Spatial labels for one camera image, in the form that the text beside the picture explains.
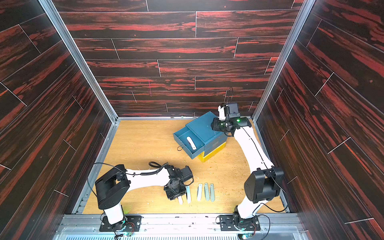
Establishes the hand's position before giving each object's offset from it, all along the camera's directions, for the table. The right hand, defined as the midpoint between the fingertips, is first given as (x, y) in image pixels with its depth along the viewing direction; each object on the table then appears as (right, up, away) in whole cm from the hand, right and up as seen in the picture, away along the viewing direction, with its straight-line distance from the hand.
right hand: (218, 124), depth 85 cm
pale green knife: (-11, -38, -1) cm, 40 cm away
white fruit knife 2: (-21, -42, -4) cm, 47 cm away
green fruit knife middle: (-7, -39, -1) cm, 39 cm away
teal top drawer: (-21, -11, -4) cm, 24 cm away
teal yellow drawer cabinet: (-6, -9, -4) cm, 12 cm away
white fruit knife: (-15, -11, +2) cm, 19 cm away
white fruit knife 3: (-17, -40, -3) cm, 43 cm away
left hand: (-20, -42, -3) cm, 46 cm away
